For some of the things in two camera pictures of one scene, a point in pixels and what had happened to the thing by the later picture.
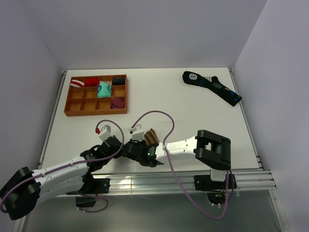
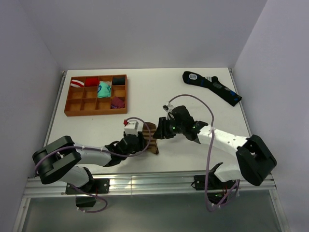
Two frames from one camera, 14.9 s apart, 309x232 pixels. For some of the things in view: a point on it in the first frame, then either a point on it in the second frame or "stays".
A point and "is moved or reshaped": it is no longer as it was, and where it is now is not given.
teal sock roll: x=104 y=89 stays
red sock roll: x=91 y=82 stays
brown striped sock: x=150 y=137 is moved or reshaped
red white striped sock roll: x=77 y=83 stays
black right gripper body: x=138 y=143 → x=171 y=128
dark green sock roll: x=119 y=80 stays
